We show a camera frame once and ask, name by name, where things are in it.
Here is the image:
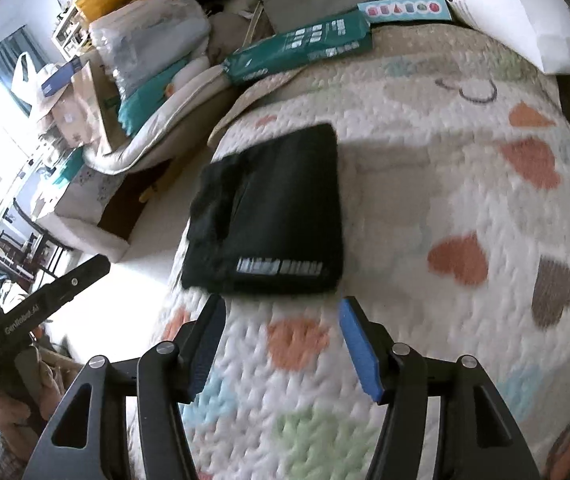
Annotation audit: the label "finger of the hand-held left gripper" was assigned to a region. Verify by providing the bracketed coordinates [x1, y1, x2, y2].
[47, 254, 110, 318]

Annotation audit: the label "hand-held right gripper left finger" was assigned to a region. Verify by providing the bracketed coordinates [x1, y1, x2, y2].
[27, 294, 228, 480]

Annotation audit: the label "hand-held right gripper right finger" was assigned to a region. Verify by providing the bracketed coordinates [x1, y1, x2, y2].
[339, 297, 540, 480]

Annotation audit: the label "black pants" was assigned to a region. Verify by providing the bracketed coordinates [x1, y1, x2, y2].
[181, 122, 344, 298]

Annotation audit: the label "person's left hand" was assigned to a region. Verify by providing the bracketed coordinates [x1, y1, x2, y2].
[0, 347, 66, 438]

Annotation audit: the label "dark chair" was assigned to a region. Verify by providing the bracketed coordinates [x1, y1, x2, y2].
[0, 200, 73, 281]

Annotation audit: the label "white patterned mattress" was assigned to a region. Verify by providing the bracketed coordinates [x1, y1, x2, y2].
[35, 157, 133, 261]

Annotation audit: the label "beige padded mat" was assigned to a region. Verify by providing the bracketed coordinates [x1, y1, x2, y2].
[82, 57, 238, 176]

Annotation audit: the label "brown cardboard box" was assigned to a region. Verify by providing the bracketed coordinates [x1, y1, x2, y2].
[35, 60, 120, 156]

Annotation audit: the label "heart-print quilt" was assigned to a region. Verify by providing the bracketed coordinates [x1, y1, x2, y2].
[125, 22, 570, 480]

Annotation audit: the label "dark blue box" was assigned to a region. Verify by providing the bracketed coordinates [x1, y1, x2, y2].
[40, 57, 83, 98]

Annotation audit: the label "white plastic bag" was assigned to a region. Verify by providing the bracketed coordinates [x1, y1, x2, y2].
[11, 51, 73, 116]

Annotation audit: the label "teal curtain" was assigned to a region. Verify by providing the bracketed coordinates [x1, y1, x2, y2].
[0, 25, 53, 111]

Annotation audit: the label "white shelf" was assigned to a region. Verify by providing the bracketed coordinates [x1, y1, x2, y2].
[52, 7, 90, 58]

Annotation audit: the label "clear plastic bag of clothes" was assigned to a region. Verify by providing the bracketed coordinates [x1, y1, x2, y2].
[89, 0, 212, 91]

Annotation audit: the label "beige cloth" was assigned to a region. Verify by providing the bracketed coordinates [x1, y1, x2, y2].
[205, 2, 276, 61]

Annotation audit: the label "green paper pack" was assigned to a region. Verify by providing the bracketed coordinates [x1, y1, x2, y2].
[222, 9, 374, 87]

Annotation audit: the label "light blue box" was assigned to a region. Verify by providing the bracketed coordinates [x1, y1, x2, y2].
[357, 0, 453, 26]

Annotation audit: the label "white paper bag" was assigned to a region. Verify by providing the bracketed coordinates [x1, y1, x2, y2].
[385, 0, 570, 76]

